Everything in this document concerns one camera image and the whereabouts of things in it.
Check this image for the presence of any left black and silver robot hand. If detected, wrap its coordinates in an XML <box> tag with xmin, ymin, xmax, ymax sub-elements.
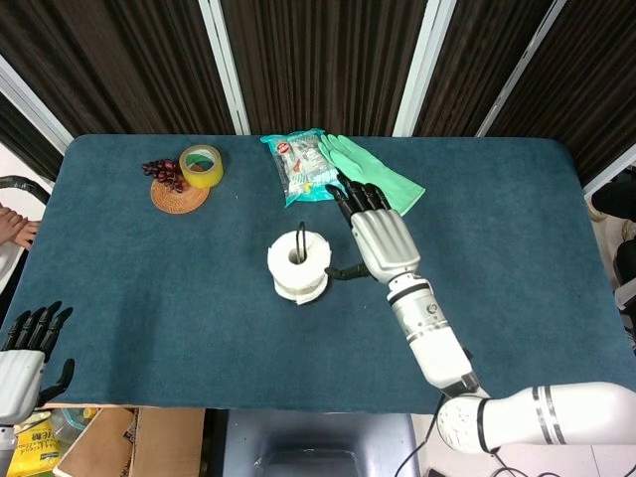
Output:
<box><xmin>0</xmin><ymin>300</ymin><xmax>76</xmax><ymax>427</ymax></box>

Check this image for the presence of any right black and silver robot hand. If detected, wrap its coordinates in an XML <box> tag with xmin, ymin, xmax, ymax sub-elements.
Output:
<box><xmin>325</xmin><ymin>174</ymin><xmax>421</xmax><ymax>284</ymax></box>

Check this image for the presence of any white toilet paper roll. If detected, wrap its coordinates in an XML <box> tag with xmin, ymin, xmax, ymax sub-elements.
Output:
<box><xmin>266</xmin><ymin>229</ymin><xmax>333</xmax><ymax>307</ymax></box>

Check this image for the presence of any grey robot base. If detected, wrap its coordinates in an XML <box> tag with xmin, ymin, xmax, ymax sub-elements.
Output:
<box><xmin>223</xmin><ymin>410</ymin><xmax>423</xmax><ymax>477</ymax></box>

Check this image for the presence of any clear plastic container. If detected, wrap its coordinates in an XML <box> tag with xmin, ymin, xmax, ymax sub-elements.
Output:
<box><xmin>48</xmin><ymin>406</ymin><xmax>100</xmax><ymax>441</ymax></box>

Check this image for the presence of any yellow printed bag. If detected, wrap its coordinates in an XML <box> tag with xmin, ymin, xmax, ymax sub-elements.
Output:
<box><xmin>14</xmin><ymin>421</ymin><xmax>64</xmax><ymax>477</ymax></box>

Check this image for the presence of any green rubber glove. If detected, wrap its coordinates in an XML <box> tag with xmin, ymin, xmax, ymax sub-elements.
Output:
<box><xmin>316</xmin><ymin>133</ymin><xmax>427</xmax><ymax>218</ymax></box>

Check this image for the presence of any teal plastic product package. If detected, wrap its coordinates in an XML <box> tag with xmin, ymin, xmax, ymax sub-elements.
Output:
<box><xmin>259</xmin><ymin>127</ymin><xmax>351</xmax><ymax>209</ymax></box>

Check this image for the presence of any brown cardboard box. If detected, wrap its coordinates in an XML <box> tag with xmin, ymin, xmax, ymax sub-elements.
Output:
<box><xmin>52</xmin><ymin>406</ymin><xmax>206</xmax><ymax>477</ymax></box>

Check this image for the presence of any bystander bare hand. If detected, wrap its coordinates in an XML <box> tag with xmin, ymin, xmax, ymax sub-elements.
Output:
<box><xmin>0</xmin><ymin>206</ymin><xmax>40</xmax><ymax>247</ymax></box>

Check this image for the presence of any blue felt table cloth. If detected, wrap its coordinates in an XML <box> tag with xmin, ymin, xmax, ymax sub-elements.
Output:
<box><xmin>0</xmin><ymin>133</ymin><xmax>636</xmax><ymax>416</ymax></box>

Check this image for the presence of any black chair armrest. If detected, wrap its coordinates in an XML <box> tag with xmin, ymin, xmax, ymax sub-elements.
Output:
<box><xmin>0</xmin><ymin>174</ymin><xmax>52</xmax><ymax>205</ymax></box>

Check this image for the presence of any yellow packing tape roll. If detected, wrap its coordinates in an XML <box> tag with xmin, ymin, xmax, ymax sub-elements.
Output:
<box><xmin>178</xmin><ymin>144</ymin><xmax>226</xmax><ymax>190</ymax></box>

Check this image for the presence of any dark brown folding screen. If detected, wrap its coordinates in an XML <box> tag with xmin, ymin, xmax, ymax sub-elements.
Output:
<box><xmin>0</xmin><ymin>0</ymin><xmax>636</xmax><ymax>195</ymax></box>

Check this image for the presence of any orange woven round coaster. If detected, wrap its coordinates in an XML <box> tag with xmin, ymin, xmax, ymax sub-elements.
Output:
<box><xmin>150</xmin><ymin>179</ymin><xmax>212</xmax><ymax>215</ymax></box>

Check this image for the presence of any dark purple grape bunch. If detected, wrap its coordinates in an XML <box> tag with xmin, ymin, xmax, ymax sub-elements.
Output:
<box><xmin>141</xmin><ymin>158</ymin><xmax>190</xmax><ymax>194</ymax></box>

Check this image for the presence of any black floor cable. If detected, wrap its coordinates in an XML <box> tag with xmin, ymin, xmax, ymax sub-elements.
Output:
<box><xmin>491</xmin><ymin>449</ymin><xmax>536</xmax><ymax>477</ymax></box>

